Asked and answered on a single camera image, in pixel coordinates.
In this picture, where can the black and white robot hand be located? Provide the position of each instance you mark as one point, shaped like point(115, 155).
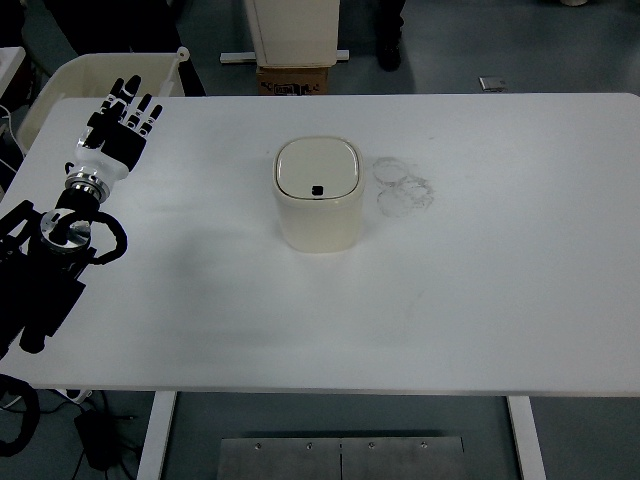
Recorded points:
point(116, 133)

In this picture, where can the cream plastic trash can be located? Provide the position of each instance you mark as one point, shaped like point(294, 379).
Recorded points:
point(318, 184)

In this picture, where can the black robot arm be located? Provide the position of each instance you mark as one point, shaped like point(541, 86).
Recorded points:
point(42, 258)

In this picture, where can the cream plastic bin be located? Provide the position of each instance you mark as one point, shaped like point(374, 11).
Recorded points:
point(93, 75)

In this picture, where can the white metal base bar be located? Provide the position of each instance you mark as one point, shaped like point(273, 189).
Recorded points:
point(284, 60)

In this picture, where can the brown cardboard box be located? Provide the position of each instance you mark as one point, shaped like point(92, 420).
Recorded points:
point(292, 81)

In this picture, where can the white cabinet on box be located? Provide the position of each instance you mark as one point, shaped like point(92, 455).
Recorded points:
point(308, 26)

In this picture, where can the black shoe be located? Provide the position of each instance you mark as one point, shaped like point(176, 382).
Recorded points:
point(388, 50)

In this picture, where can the black power adapter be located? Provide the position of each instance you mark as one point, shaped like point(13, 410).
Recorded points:
point(99, 440)

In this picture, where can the white table leg left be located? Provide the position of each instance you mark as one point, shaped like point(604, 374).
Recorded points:
point(157, 436)

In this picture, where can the white table leg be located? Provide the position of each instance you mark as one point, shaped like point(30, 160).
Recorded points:
point(526, 439)
point(157, 436)

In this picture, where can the grey metal floor plate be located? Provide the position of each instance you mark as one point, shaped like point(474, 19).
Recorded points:
point(343, 458)

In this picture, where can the small grey floor plate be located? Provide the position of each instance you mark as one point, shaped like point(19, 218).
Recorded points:
point(492, 84)

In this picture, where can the white table leg right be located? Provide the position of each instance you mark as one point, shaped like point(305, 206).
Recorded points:
point(526, 439)

